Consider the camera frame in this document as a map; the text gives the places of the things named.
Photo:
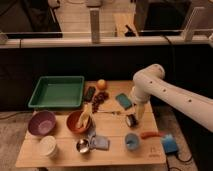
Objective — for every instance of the small steel cup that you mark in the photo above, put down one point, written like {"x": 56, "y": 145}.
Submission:
{"x": 83, "y": 146}

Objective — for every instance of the dark red grapes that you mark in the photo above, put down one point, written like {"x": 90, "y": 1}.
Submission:
{"x": 99, "y": 99}

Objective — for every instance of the teal sponge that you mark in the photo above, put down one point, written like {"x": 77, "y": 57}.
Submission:
{"x": 124, "y": 101}

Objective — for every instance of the grey upright post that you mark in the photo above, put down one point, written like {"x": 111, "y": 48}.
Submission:
{"x": 95, "y": 28}

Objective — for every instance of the black rectangular object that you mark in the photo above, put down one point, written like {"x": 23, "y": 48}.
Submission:
{"x": 89, "y": 94}

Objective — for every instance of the grey slanted post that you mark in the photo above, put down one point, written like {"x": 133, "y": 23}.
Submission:
{"x": 192, "y": 23}

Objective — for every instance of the orange-brown bowl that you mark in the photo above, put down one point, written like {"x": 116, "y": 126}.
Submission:
{"x": 72, "y": 121}

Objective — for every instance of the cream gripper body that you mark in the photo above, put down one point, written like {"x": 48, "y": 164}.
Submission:
{"x": 140, "y": 109}

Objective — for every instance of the white plastic cup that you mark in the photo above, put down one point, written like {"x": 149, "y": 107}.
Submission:
{"x": 48, "y": 146}

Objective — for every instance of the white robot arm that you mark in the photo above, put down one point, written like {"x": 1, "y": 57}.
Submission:
{"x": 150, "y": 82}

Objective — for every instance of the blue-grey cloth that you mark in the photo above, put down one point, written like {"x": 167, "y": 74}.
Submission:
{"x": 97, "y": 141}

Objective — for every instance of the orange fruit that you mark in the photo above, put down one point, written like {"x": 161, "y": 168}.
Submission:
{"x": 101, "y": 84}

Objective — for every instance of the blue plastic cup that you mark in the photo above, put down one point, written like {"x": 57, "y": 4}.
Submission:
{"x": 132, "y": 141}

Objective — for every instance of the cream spatula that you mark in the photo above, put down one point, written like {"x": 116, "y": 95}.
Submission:
{"x": 85, "y": 115}

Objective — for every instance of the purple plastic bowl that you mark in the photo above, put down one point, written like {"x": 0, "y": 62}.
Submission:
{"x": 42, "y": 123}

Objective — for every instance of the black tape roll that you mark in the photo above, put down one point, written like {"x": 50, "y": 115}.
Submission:
{"x": 131, "y": 120}

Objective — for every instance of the orange-red pepper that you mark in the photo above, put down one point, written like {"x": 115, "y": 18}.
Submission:
{"x": 149, "y": 134}

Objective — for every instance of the green plastic tray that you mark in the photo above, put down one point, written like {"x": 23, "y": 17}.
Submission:
{"x": 58, "y": 92}

